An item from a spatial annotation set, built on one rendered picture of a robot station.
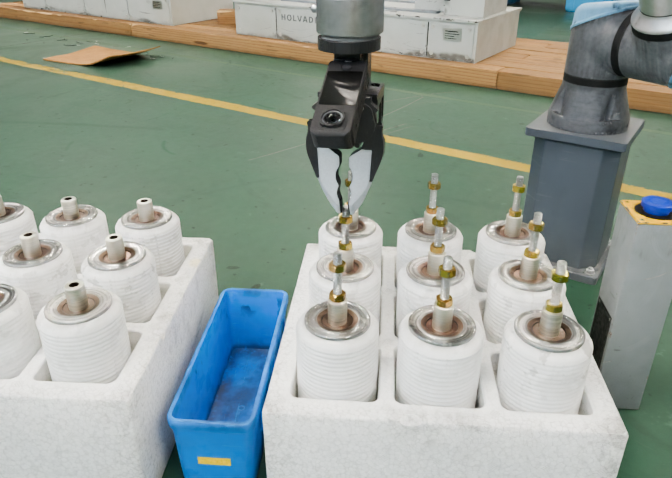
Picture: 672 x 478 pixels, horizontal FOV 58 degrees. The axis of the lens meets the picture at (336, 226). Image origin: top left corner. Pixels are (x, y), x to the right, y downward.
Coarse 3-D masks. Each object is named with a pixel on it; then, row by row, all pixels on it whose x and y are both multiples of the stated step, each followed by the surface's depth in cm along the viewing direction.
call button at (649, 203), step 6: (642, 198) 80; (648, 198) 80; (654, 198) 80; (660, 198) 80; (666, 198) 80; (642, 204) 80; (648, 204) 79; (654, 204) 78; (660, 204) 78; (666, 204) 78; (648, 210) 79; (654, 210) 78; (660, 210) 78; (666, 210) 78
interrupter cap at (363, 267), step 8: (328, 256) 82; (360, 256) 82; (320, 264) 80; (328, 264) 80; (360, 264) 80; (368, 264) 80; (320, 272) 78; (328, 272) 78; (344, 272) 78; (352, 272) 78; (360, 272) 78; (368, 272) 78; (344, 280) 76; (352, 280) 76; (360, 280) 77
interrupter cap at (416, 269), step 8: (424, 256) 81; (408, 264) 79; (416, 264) 80; (424, 264) 80; (456, 264) 80; (408, 272) 78; (416, 272) 78; (424, 272) 78; (456, 272) 78; (464, 272) 78; (416, 280) 76; (424, 280) 76; (432, 280) 76; (440, 280) 76; (456, 280) 76
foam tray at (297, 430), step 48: (384, 288) 88; (288, 336) 78; (384, 336) 78; (288, 384) 70; (384, 384) 70; (480, 384) 70; (288, 432) 67; (336, 432) 66; (384, 432) 66; (432, 432) 65; (480, 432) 65; (528, 432) 64; (576, 432) 64; (624, 432) 63
